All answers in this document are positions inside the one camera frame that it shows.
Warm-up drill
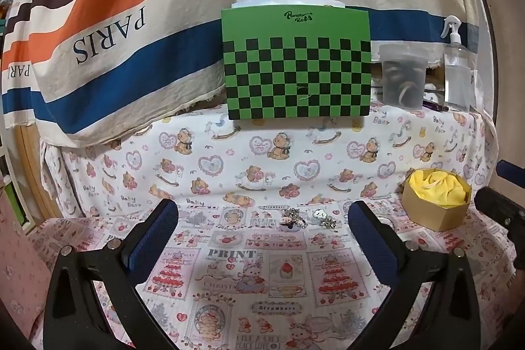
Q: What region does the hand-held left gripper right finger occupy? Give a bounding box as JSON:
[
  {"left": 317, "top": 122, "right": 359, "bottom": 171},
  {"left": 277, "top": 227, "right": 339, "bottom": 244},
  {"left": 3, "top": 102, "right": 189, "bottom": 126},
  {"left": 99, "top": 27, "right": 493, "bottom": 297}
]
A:
[{"left": 348, "top": 200, "right": 489, "bottom": 350}]

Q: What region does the pink floral cloth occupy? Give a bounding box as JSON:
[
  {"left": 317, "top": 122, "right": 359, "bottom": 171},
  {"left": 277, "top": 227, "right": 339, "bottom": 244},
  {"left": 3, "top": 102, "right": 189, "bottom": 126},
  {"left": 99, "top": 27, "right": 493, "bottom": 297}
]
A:
[{"left": 0, "top": 206, "right": 55, "bottom": 334}]

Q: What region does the green checkered tissue box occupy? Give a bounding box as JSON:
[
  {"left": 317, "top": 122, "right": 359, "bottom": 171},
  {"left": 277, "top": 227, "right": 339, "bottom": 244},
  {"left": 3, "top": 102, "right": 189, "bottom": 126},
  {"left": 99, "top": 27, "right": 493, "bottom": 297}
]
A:
[{"left": 220, "top": 1, "right": 373, "bottom": 121}]

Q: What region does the bear print cloth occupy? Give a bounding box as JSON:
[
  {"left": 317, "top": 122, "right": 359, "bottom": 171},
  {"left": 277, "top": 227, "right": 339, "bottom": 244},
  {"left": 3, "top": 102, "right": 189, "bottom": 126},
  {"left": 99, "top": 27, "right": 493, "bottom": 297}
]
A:
[{"left": 40, "top": 104, "right": 499, "bottom": 219}]

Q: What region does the clear spray bottle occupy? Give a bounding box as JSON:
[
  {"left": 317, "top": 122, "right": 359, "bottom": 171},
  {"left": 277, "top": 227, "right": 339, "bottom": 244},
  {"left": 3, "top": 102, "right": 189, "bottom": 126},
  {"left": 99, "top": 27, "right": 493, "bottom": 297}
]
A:
[{"left": 441, "top": 14, "right": 477, "bottom": 110}]

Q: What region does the clear plastic cup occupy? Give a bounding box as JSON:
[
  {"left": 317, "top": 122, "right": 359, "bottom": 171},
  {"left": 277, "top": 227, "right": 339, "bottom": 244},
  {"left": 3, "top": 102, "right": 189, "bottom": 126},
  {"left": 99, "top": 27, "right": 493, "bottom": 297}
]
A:
[{"left": 378, "top": 44, "right": 429, "bottom": 107}]

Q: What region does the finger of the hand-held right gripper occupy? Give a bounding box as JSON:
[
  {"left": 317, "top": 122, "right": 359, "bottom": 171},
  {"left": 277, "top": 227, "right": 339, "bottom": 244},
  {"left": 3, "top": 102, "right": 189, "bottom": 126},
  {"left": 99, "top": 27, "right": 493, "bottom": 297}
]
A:
[
  {"left": 475, "top": 186, "right": 525, "bottom": 231},
  {"left": 496, "top": 160, "right": 525, "bottom": 181}
]

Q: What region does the pink patchwork print cloth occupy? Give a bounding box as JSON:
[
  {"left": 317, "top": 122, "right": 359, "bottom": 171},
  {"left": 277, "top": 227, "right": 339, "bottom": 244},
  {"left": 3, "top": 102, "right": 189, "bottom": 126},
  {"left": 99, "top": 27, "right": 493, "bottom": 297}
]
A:
[{"left": 27, "top": 196, "right": 519, "bottom": 350}]

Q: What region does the silver charm brooch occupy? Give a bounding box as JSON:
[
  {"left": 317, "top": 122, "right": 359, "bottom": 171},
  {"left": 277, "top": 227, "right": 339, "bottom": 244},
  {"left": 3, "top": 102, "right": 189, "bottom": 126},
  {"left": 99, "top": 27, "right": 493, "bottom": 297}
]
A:
[{"left": 280, "top": 208, "right": 309, "bottom": 232}]

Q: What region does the gold octagonal box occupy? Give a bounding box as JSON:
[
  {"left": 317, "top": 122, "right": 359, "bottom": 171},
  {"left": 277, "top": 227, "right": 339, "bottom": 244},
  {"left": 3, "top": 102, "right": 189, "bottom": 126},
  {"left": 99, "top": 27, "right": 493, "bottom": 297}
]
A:
[{"left": 401, "top": 169, "right": 472, "bottom": 233}]

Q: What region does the striped printed cloth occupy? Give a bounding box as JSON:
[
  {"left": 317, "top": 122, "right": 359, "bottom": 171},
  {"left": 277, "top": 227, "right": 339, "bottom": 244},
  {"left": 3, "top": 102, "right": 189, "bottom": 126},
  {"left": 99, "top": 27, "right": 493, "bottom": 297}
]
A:
[{"left": 0, "top": 0, "right": 482, "bottom": 148}]

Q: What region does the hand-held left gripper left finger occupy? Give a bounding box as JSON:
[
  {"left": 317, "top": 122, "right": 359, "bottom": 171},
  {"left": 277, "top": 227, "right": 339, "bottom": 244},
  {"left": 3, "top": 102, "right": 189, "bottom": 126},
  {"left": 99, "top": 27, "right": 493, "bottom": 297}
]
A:
[{"left": 43, "top": 198, "right": 179, "bottom": 350}]

